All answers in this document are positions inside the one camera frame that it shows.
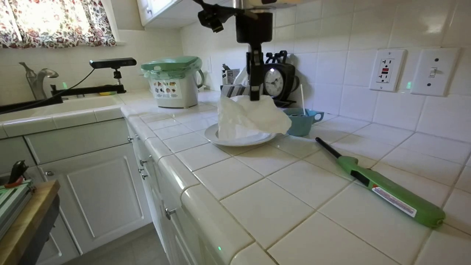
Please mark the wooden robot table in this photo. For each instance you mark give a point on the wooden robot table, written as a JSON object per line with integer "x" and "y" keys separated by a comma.
{"x": 25, "y": 227}

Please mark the teal cup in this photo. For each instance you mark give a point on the teal cup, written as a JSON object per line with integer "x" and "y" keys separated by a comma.
{"x": 301, "y": 119}

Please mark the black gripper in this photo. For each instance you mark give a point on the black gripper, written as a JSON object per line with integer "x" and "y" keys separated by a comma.
{"x": 254, "y": 30}

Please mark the white plate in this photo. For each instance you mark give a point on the white plate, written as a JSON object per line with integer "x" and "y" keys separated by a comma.
{"x": 210, "y": 134}

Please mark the white cabinet drawer front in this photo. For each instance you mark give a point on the white cabinet drawer front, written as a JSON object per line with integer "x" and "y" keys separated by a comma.
{"x": 76, "y": 140}

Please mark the white compost bin green liner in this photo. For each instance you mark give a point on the white compost bin green liner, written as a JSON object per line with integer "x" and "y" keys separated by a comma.
{"x": 172, "y": 81}

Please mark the white light switch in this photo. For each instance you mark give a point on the white light switch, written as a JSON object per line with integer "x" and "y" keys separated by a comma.
{"x": 434, "y": 71}

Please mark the white power outlet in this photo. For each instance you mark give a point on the white power outlet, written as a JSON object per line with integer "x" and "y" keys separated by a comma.
{"x": 385, "y": 69}

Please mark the white tissue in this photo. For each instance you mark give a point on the white tissue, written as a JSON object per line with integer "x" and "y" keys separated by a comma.
{"x": 240, "y": 116}

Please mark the chrome sink faucet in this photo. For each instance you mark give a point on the chrome sink faucet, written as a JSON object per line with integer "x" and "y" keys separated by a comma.
{"x": 35, "y": 80}

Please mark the white cabinet door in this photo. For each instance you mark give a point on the white cabinet door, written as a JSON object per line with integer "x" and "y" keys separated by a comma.
{"x": 101, "y": 194}

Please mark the floral window curtain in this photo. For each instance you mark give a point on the floral window curtain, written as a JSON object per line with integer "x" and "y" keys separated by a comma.
{"x": 54, "y": 24}

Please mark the black table clock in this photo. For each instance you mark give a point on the black table clock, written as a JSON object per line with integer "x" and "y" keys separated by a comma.
{"x": 279, "y": 78}

